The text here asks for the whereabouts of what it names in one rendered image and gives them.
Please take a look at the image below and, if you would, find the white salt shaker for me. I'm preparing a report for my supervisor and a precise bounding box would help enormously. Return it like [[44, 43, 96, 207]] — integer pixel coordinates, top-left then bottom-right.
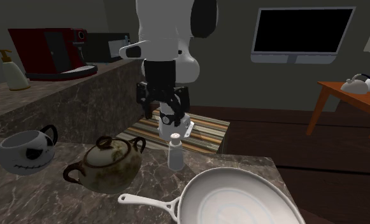
[[166, 132, 186, 172]]

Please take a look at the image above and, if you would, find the grey framed wall television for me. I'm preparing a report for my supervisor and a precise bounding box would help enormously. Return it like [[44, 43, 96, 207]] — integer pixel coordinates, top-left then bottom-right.
[[250, 6, 357, 66]]

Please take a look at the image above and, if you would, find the brown lidded ceramic pot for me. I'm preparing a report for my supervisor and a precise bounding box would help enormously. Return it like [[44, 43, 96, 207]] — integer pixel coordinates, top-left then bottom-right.
[[62, 135, 147, 195]]

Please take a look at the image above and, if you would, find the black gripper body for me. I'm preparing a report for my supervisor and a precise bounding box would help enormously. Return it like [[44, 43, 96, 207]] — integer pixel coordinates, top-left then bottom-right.
[[143, 59, 177, 95]]

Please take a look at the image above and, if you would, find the black toaster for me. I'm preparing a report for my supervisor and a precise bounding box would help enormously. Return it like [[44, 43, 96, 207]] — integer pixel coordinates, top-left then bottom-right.
[[82, 32, 131, 64]]

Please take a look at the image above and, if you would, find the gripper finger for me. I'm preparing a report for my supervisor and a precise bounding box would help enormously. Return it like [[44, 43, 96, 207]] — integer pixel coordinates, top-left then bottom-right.
[[165, 87, 191, 127], [136, 81, 157, 120]]

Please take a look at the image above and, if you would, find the white frying pan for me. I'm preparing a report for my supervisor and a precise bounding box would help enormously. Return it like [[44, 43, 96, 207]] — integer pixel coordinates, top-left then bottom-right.
[[117, 167, 307, 224]]

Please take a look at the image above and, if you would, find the white skull face mug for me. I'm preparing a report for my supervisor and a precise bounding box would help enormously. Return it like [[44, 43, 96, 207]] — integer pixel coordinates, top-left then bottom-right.
[[0, 124, 59, 176]]

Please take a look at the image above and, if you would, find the small white kettle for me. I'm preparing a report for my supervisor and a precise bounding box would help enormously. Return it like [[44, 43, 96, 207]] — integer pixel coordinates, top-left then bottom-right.
[[340, 73, 370, 95]]

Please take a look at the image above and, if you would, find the orange wooden table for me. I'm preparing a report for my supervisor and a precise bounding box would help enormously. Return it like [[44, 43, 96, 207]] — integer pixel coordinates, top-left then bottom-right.
[[305, 81, 370, 140]]

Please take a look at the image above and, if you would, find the red coffee machine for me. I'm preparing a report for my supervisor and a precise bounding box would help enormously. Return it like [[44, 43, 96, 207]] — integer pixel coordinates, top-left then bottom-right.
[[7, 27, 99, 82]]

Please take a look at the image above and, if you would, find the cream soap dispenser brown pump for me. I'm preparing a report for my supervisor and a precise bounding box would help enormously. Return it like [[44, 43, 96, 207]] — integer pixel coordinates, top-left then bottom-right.
[[0, 49, 31, 92]]

